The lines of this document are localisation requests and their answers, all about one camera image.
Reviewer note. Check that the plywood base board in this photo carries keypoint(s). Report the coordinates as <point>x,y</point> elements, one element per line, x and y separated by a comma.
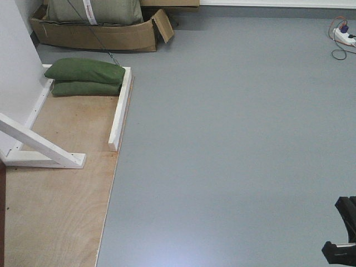
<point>55,217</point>

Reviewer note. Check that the green sandbag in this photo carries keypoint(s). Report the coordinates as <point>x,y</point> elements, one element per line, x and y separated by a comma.
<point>84,69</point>
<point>81,88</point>

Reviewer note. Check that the upper green sandbag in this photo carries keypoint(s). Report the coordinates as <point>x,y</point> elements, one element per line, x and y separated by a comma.
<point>84,69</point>

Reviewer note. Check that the far white wooden edge rail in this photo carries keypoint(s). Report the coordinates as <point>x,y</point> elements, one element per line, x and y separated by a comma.
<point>119,120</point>

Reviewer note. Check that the white door frame panel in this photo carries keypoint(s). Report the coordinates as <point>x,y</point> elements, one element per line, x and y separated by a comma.
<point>24,88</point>

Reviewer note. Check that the grey-green woven sack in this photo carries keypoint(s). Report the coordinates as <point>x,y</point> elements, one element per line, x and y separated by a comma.
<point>95,12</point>

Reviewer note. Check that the lower green sandbag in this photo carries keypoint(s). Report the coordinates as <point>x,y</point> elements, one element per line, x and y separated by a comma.
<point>81,88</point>

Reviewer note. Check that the far white wooden brace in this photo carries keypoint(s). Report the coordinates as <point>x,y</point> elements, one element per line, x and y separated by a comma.
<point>44,154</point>

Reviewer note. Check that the flattened brown cardboard box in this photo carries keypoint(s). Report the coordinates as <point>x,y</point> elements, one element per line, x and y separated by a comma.
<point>139,37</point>

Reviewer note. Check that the brown wooden door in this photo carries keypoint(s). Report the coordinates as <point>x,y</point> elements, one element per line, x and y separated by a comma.
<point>3,209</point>

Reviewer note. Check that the white power strip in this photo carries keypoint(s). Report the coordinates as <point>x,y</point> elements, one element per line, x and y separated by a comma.
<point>343,38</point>

